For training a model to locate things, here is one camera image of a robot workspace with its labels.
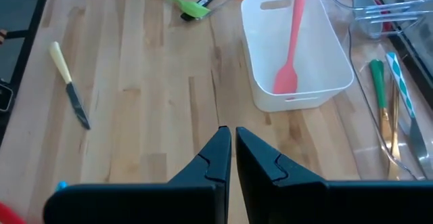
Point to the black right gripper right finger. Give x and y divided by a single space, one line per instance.
321 203

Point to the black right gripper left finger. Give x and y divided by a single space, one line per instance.
152 203

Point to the pink silicone spatula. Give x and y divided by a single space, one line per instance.
285 80

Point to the clear plastic bin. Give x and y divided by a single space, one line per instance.
405 149
389 14

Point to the white plastic bin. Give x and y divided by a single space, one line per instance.
324 65

